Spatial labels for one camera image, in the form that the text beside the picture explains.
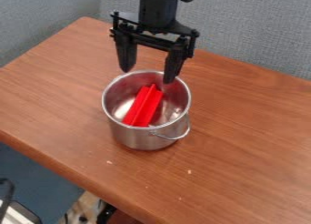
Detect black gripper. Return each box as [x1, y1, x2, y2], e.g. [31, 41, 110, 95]
[111, 0, 199, 84]

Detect stainless steel metal pot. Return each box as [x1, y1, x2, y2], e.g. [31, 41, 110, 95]
[102, 70, 192, 150]

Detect red plastic block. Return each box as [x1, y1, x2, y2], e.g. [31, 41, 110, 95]
[123, 84, 163, 127]

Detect wooden table leg base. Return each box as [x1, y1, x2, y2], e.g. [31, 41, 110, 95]
[57, 191, 116, 224]

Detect black cable loop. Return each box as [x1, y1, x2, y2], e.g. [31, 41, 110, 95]
[0, 178, 16, 224]

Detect grey device under table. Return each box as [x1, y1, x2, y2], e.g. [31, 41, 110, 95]
[0, 201, 43, 224]

